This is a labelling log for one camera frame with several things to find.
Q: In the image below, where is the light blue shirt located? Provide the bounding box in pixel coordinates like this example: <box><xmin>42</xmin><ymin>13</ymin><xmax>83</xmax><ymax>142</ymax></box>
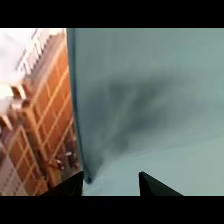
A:
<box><xmin>65</xmin><ymin>27</ymin><xmax>224</xmax><ymax>197</ymax></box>

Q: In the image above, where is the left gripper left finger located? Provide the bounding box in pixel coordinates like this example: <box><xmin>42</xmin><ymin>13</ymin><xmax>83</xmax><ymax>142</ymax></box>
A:
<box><xmin>39</xmin><ymin>170</ymin><xmax>85</xmax><ymax>197</ymax></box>

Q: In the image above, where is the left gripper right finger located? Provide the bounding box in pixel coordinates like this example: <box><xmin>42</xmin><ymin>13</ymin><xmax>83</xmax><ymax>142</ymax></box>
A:
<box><xmin>138</xmin><ymin>171</ymin><xmax>184</xmax><ymax>197</ymax></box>

